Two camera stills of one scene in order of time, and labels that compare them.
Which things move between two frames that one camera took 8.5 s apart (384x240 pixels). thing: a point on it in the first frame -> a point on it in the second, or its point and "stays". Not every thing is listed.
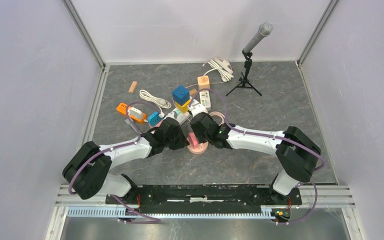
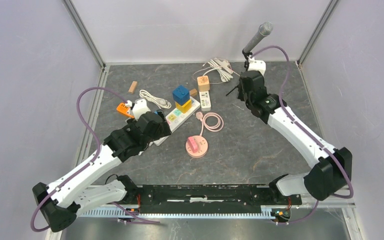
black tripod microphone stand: x=244 y=79 stays
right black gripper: x=200 y=140 -> x=240 y=95
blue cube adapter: x=180 y=95 stays
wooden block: x=133 y=87 stays
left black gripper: x=182 y=141 -> x=163 y=130
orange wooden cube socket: x=203 y=82 stays
